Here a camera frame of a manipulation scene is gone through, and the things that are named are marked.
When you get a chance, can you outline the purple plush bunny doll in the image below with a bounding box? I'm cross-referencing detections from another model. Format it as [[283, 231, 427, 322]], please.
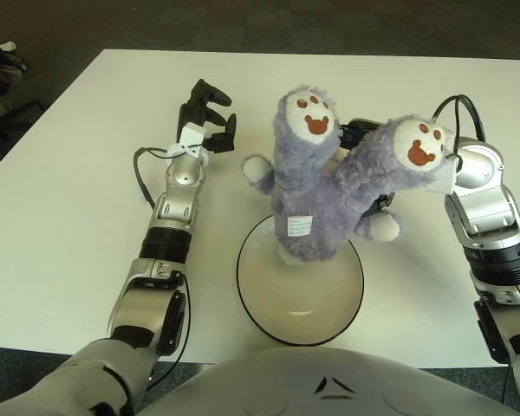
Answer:
[[241, 84, 457, 265]]

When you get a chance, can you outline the white plate black rim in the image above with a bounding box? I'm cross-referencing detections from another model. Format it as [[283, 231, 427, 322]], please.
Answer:
[[236, 214, 365, 347]]

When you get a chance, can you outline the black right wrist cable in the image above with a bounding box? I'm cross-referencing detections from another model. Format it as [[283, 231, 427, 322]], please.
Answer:
[[432, 94, 486, 153]]

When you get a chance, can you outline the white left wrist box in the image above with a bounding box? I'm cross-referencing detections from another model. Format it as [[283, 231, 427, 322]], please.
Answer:
[[177, 122, 207, 151]]

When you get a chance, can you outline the dark bag pile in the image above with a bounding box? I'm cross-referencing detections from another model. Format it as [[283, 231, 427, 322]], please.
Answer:
[[0, 21, 42, 148]]

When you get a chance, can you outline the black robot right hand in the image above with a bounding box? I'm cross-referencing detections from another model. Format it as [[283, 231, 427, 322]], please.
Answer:
[[340, 117, 395, 217]]

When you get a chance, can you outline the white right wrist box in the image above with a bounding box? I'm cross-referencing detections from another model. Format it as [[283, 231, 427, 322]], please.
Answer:
[[426, 155, 457, 194]]

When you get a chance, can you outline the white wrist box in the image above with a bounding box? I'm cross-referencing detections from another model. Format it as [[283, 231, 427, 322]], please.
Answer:
[[426, 155, 457, 194], [177, 122, 207, 151]]

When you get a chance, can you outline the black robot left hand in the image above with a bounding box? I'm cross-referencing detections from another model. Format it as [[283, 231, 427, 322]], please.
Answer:
[[177, 79, 238, 153]]

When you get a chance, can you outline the grey robot torso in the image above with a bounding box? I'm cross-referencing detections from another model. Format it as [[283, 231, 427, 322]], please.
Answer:
[[146, 346, 520, 416]]

